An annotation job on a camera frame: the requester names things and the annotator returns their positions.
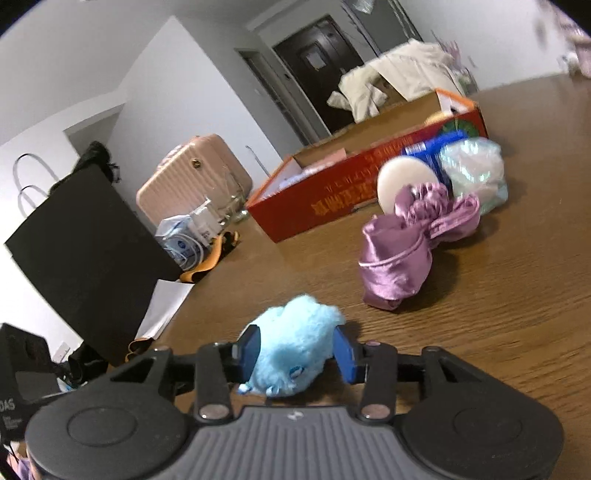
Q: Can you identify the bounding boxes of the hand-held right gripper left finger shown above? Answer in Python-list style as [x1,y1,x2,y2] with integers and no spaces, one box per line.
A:
[108,324,262,423]

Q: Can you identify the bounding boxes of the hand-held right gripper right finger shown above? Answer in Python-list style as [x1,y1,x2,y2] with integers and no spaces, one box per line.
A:
[332,325,485,421]

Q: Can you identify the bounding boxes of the blue plush toy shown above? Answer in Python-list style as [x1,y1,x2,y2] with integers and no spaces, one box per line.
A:
[238,295,347,398]

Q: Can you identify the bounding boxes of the red cardboard box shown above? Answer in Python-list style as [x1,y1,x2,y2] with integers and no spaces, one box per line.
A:
[245,88,489,244]

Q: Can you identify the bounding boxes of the white round puff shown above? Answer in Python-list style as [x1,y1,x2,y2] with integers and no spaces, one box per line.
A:
[376,156,439,214]

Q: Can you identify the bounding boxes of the blue packet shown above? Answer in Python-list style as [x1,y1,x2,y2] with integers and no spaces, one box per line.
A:
[403,130,468,183]

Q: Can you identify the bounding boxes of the clear plastic shower cap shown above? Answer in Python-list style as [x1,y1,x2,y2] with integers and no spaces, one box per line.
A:
[438,137,509,215]

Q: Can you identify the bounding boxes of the orange elastic band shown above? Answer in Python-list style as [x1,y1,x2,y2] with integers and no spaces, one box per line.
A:
[126,337,155,365]
[180,231,241,283]

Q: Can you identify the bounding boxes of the white paper sheet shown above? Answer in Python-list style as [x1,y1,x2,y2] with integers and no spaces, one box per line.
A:
[135,278,195,342]

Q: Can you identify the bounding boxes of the person's purple clothing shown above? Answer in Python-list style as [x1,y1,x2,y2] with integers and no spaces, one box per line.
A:
[0,450,35,480]

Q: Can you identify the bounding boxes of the blue white face mask pack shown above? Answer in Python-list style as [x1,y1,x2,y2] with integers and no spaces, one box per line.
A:
[154,215,208,271]

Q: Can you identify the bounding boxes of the black paper bag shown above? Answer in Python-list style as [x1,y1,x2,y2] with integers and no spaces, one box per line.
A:
[4,152,188,367]

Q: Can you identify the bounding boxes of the glass cup with straw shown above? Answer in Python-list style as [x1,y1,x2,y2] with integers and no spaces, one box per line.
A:
[203,185,250,227]

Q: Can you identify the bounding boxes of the pink suitcase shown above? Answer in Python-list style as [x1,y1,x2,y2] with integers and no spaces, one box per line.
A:
[136,134,254,236]

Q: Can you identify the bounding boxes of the black hat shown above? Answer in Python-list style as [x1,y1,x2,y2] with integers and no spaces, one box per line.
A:
[48,141,122,192]

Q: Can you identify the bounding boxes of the grey side door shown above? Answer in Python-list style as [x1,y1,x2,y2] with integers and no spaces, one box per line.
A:
[235,47,319,146]

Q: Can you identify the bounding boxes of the dark brown door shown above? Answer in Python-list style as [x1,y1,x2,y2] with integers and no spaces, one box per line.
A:
[272,15,365,132]

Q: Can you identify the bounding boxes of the beige jacket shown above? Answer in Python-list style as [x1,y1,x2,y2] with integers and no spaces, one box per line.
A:
[327,39,467,124]

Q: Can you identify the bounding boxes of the pale purple bouquet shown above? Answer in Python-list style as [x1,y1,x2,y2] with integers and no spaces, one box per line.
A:
[431,30,478,90]

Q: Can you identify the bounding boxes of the grey fridge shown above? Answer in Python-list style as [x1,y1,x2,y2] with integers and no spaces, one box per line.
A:
[342,0,423,58]

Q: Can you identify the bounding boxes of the pink textured vase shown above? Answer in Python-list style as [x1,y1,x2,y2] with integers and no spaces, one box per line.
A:
[558,18,591,77]

